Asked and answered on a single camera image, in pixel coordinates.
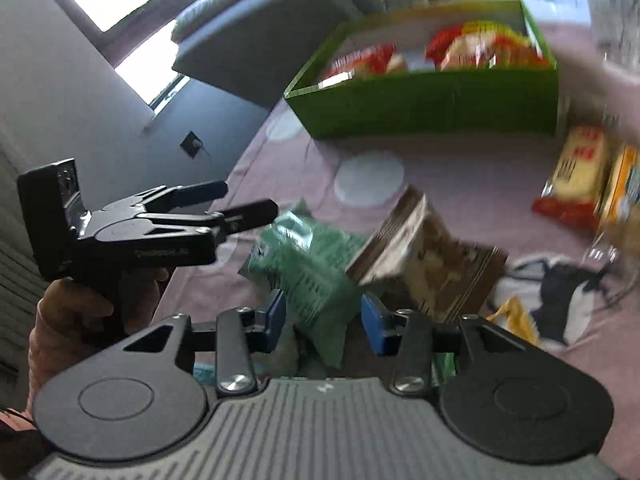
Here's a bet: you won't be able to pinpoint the red bun packet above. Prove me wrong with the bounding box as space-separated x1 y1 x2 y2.
425 24 501 72

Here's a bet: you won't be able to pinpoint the green snack packet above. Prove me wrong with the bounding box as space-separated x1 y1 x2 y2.
237 200 371 368

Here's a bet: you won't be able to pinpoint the green cardboard box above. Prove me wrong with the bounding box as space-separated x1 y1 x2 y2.
283 0 560 140

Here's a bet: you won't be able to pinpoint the person's left hand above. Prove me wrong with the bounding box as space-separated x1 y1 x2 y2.
36 267 171 348

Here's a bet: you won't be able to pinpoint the grey sofa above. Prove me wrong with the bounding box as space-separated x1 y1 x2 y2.
171 0 381 108

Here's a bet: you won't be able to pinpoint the black white snack packet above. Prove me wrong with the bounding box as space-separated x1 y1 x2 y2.
487 255 616 346

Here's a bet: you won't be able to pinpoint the cream cracker packet red ends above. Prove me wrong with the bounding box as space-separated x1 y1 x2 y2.
531 125 618 228

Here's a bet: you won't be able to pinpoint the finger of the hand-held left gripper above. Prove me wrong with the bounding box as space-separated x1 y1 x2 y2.
145 199 279 243
127 180 229 213

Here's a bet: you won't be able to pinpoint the clear bread packet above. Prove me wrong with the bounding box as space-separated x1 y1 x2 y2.
382 52 410 76

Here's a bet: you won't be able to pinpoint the pink dotted tablecloth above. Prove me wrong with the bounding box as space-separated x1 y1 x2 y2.
155 20 640 480

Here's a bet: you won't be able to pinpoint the yellow snack packet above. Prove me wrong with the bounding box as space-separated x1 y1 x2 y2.
487 296 543 348

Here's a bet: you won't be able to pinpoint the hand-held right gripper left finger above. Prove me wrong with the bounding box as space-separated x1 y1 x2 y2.
122 289 287 395

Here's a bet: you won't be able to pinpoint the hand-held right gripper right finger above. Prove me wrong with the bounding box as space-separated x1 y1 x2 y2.
361 292 536 395

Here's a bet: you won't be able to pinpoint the red cartoon snack packet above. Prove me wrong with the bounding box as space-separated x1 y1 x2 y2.
325 44 398 79

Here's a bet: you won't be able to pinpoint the glass mug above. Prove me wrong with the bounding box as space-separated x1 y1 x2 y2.
582 0 640 66

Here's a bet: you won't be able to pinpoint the brown snack packet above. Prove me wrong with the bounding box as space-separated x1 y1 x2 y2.
345 185 508 323

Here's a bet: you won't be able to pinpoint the red yellow snack bag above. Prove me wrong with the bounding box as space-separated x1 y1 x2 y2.
462 20 553 68

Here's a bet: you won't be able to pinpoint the person's left forearm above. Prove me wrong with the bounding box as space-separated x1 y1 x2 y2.
27 327 68 411

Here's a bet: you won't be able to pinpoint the black wall socket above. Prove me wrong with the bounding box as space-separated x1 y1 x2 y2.
180 131 203 161

